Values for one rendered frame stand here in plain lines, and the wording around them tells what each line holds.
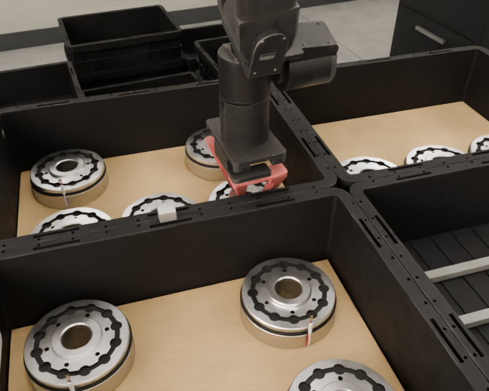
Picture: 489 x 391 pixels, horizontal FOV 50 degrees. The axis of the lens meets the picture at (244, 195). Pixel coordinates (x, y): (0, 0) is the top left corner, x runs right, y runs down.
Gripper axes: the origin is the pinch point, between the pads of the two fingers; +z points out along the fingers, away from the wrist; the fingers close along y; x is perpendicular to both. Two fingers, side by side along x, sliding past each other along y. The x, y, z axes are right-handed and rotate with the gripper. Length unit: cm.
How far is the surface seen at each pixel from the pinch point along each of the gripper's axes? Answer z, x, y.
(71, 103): -5.7, 17.8, 21.9
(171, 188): 4.2, 7.2, 10.3
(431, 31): 30, -113, 99
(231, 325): 4.1, 7.7, -15.6
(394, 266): -5.9, -6.5, -22.1
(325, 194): -5.9, -5.8, -9.9
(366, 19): 88, -190, 251
